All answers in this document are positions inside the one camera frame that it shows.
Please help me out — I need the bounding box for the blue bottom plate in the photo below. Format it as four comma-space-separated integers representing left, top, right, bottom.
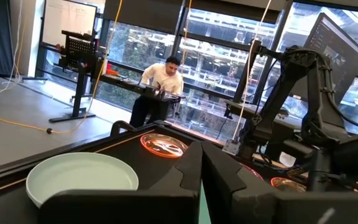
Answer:
25, 151, 140, 208

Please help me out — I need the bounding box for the clear orange plastic plate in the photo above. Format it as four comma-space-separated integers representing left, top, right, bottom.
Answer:
139, 133, 189, 159
270, 176, 308, 192

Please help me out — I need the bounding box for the white whiteboard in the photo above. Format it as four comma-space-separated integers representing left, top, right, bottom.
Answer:
41, 0, 98, 48

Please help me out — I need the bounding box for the yellow floor cable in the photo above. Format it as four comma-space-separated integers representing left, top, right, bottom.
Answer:
0, 110, 54, 135

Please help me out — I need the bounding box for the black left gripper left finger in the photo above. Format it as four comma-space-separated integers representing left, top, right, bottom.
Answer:
39, 141, 203, 224

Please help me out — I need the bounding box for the pink plastic plate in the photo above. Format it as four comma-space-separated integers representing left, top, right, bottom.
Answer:
241, 164, 264, 181

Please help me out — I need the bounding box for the black perforated panel stand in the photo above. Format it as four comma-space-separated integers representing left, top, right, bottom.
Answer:
39, 29, 106, 123

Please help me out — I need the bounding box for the black table handle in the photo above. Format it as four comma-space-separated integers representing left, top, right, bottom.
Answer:
109, 120, 136, 138

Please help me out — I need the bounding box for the teal plastic plate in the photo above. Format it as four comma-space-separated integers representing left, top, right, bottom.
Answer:
198, 180, 213, 224

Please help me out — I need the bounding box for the black workstation table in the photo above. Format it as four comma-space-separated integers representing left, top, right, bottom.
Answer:
99, 73, 186, 125

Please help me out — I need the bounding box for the black computer monitor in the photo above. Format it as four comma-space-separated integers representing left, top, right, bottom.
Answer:
303, 12, 358, 106

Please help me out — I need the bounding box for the white hanging cable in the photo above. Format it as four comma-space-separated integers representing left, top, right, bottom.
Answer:
231, 0, 273, 141

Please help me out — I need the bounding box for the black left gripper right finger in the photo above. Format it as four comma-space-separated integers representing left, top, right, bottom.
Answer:
201, 141, 280, 224

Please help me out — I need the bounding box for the person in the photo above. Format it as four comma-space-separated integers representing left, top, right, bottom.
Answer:
129, 55, 185, 129

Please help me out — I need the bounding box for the thin yellow hanging cable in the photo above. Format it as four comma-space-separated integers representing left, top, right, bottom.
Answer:
179, 0, 193, 94

